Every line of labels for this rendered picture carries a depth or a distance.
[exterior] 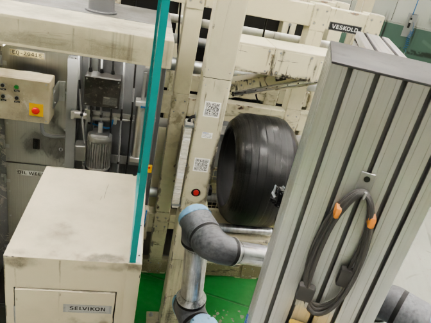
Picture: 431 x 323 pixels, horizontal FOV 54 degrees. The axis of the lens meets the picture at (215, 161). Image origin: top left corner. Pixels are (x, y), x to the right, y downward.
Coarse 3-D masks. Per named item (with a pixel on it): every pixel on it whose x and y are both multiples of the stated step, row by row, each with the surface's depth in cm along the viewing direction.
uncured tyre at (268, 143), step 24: (240, 120) 208; (264, 120) 206; (240, 144) 197; (264, 144) 195; (288, 144) 198; (240, 168) 194; (264, 168) 192; (288, 168) 195; (216, 192) 237; (240, 192) 195; (264, 192) 194; (240, 216) 202; (264, 216) 202
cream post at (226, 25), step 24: (216, 0) 175; (240, 0) 173; (216, 24) 176; (240, 24) 178; (216, 48) 181; (216, 72) 186; (216, 96) 191; (192, 120) 207; (216, 120) 197; (192, 144) 201; (216, 144) 202; (192, 168) 207; (192, 192) 214; (168, 264) 243; (168, 288) 241; (168, 312) 250
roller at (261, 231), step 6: (222, 228) 217; (228, 228) 217; (234, 228) 218; (240, 228) 218; (246, 228) 219; (252, 228) 220; (258, 228) 221; (264, 228) 222; (270, 228) 222; (252, 234) 221; (258, 234) 221; (264, 234) 221; (270, 234) 222
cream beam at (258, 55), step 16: (240, 48) 208; (256, 48) 209; (272, 48) 211; (288, 48) 216; (304, 48) 225; (320, 48) 235; (240, 64) 212; (256, 64) 213; (272, 64) 215; (288, 64) 215; (304, 64) 216; (320, 64) 217; (304, 80) 220
